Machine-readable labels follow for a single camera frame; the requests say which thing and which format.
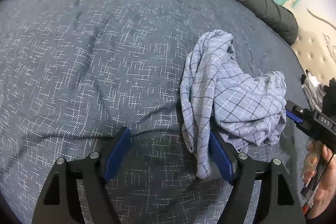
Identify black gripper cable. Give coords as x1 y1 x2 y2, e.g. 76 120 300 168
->
324 152 336 175

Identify blue patterned bed cover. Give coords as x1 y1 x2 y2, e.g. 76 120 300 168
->
1 0 307 223

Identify cream tufted headboard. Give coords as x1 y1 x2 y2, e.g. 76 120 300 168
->
282 0 335 85

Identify blue plaid boxer shorts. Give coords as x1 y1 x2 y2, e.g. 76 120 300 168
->
179 30 286 180

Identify person's right hand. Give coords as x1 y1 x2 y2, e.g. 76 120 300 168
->
300 140 336 219

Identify stack of folded clothes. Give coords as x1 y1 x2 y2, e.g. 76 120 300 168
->
301 70 327 113

